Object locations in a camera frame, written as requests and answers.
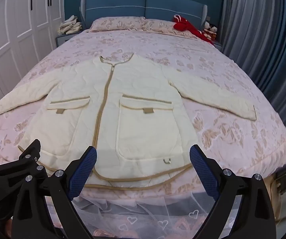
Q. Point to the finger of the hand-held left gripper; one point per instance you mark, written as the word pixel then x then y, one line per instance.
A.
pixel 32 154

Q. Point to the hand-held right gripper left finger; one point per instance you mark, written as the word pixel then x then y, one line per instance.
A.
pixel 83 171

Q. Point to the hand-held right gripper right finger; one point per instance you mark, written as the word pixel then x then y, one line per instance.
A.
pixel 202 171

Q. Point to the cream quilted jacket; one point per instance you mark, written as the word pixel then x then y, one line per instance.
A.
pixel 138 84

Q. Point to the pile of cream clothes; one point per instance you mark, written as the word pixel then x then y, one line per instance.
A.
pixel 69 25

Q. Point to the white lace bed skirt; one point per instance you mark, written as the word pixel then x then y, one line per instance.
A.
pixel 138 216

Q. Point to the pink butterfly-print bed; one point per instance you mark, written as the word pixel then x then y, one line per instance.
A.
pixel 220 79

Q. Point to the white wardrobe doors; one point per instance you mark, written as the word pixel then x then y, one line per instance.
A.
pixel 8 29

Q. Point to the blue nightstand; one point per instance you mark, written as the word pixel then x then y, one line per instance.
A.
pixel 63 39
pixel 217 46

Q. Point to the pair of plush dolls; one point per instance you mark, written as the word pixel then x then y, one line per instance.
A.
pixel 210 31

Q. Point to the red garment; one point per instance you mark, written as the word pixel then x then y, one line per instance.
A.
pixel 190 28

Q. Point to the pink butterfly pillow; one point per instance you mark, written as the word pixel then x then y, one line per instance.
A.
pixel 162 26
pixel 118 23

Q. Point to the grey curtain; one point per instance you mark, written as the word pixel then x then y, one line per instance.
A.
pixel 257 29

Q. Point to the pink butterfly-print pillow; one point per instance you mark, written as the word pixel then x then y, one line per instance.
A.
pixel 157 10

